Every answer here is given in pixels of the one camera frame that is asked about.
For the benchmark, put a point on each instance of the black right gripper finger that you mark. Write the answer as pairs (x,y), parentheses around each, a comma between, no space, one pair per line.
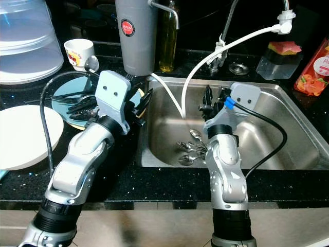
(208,96)
(221,94)

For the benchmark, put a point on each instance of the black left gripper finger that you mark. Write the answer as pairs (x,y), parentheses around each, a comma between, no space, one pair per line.
(145,96)

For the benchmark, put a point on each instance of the black chopstick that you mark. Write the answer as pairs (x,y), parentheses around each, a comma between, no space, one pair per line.
(61,98)
(85,105)
(87,114)

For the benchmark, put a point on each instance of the large metal spoon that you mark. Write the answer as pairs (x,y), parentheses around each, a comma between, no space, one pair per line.
(91,63)

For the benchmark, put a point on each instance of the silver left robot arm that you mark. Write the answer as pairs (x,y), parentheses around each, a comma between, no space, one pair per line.
(72,175)

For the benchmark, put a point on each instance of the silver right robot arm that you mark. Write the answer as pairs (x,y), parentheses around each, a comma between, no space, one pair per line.
(229,170)

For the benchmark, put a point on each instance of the round metal countertop fitting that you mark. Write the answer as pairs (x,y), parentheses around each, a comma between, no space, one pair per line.
(239,68)

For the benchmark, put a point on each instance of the chrome faucet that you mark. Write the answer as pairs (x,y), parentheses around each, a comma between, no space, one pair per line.
(212,64)

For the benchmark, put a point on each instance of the grey water filter canister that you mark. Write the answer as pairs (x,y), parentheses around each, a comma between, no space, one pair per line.
(136,51)

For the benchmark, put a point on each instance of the white tie on faucet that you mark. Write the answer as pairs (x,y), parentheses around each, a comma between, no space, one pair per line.
(219,47)

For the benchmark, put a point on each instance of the olive oil glass bottle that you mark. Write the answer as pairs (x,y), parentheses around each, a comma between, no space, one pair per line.
(167,49)

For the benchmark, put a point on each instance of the clear plastic sponge holder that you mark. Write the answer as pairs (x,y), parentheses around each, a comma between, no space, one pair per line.
(275,67)

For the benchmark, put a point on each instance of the teal plate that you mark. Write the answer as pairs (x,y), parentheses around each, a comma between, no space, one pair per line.
(64,85)

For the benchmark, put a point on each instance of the red yellow sponge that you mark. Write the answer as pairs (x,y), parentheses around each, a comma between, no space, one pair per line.
(284,47)

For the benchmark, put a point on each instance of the white cartoon print mug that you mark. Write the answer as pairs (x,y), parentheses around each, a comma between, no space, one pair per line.
(77,53)

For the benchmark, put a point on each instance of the stainless steel sink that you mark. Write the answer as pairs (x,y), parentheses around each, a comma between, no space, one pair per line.
(298,139)

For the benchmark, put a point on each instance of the peach soap bottle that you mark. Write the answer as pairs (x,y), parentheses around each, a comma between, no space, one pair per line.
(313,72)

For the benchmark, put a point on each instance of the white faucet diverter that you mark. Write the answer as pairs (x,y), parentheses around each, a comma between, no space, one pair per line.
(286,21)

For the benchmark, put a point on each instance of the white bowl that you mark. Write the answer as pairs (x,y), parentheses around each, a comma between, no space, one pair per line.
(28,136)

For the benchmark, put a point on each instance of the grey cabinet door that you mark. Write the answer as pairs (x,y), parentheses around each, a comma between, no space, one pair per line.
(144,229)
(288,226)

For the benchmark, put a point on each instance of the white tiered plastic container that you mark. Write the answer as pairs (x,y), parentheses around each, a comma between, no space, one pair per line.
(28,41)

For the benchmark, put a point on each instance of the grey cabinet drawer front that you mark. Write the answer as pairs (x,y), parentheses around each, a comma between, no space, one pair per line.
(13,220)

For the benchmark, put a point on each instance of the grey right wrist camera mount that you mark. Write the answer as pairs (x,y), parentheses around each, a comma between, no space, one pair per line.
(245,93)

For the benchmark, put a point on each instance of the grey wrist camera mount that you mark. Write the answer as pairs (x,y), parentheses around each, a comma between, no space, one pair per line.
(245,93)
(114,92)

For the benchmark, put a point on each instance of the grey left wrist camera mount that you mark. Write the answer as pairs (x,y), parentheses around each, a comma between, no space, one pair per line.
(114,92)

